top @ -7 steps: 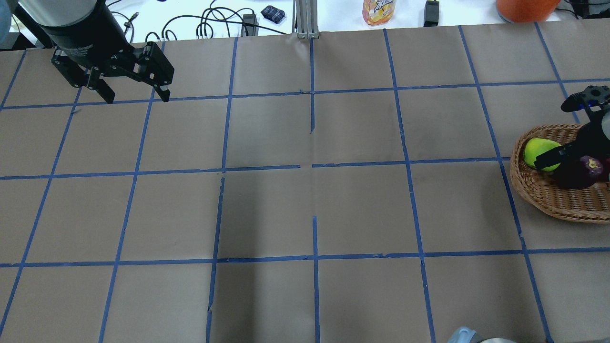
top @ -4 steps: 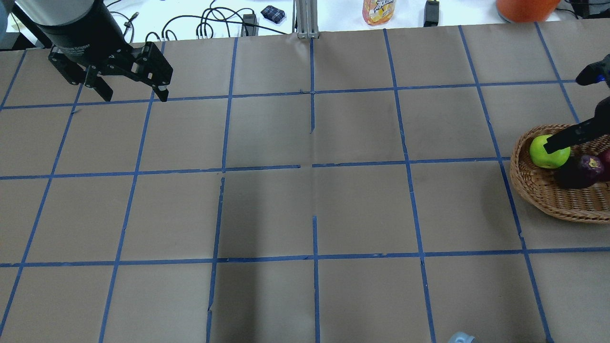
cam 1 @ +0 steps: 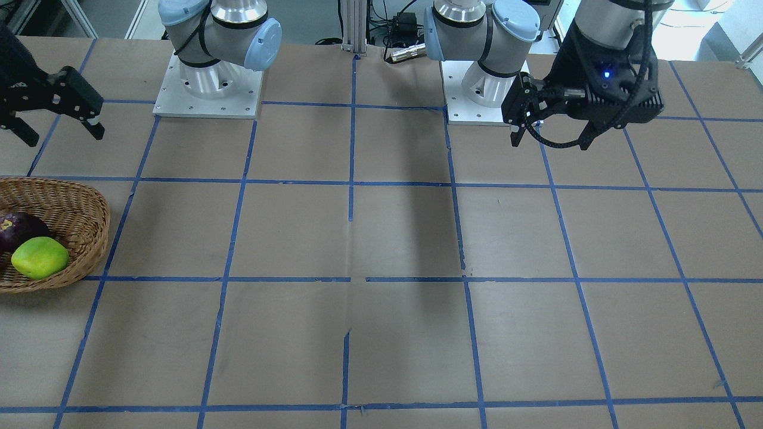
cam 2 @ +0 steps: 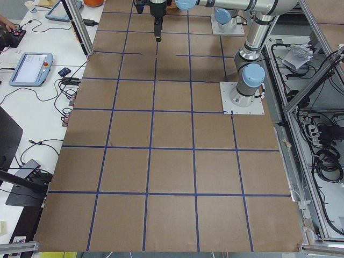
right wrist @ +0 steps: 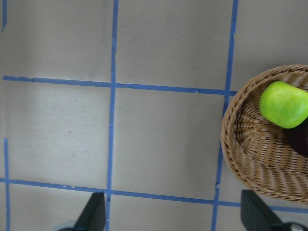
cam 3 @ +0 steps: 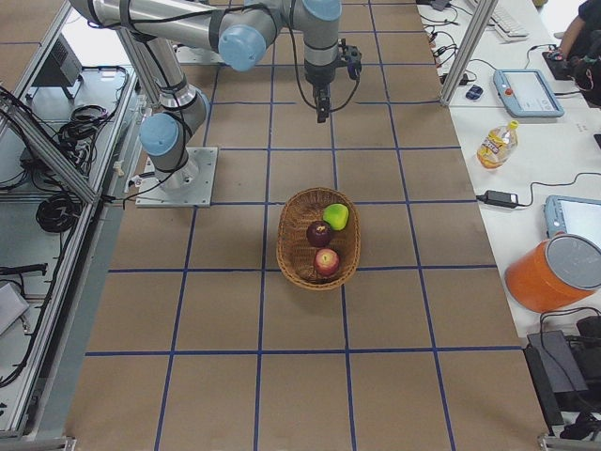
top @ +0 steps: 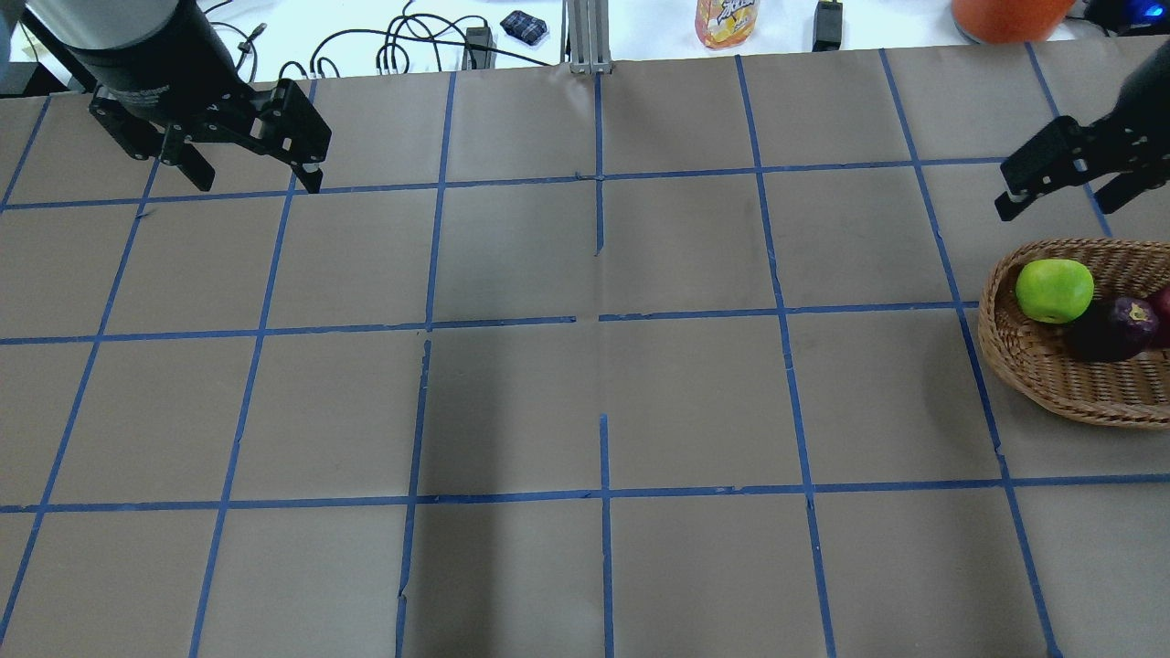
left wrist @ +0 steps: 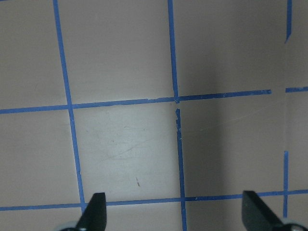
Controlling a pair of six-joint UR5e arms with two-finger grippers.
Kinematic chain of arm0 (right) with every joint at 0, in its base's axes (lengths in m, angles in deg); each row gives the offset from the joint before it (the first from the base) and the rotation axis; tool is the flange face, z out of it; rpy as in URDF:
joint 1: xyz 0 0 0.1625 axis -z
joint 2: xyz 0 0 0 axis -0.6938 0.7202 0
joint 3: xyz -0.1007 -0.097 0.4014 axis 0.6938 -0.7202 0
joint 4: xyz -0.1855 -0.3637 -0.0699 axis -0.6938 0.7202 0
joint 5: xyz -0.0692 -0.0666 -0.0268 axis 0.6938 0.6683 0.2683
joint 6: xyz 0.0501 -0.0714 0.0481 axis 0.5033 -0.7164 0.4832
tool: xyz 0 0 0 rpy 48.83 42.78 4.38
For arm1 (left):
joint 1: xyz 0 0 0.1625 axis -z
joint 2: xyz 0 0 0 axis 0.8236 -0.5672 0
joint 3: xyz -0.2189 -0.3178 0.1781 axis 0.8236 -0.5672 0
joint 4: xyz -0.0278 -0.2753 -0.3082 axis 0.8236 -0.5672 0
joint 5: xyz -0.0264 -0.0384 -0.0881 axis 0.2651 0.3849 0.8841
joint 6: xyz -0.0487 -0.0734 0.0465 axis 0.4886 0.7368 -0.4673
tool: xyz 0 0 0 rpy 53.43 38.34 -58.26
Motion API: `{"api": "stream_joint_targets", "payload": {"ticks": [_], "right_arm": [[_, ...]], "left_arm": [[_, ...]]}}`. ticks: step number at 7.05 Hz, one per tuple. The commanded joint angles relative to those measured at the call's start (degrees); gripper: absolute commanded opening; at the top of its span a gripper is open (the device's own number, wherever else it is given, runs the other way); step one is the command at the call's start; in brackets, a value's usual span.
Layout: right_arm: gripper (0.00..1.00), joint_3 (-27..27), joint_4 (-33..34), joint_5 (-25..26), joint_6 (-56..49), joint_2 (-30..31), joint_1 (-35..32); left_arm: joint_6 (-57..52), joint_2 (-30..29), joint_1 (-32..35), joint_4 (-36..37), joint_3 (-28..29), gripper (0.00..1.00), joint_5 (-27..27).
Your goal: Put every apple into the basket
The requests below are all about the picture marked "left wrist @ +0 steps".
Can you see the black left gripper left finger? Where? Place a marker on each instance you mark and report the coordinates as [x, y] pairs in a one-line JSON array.
[[94, 218]]

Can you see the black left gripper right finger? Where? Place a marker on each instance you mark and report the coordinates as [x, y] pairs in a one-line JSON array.
[[256, 215]]

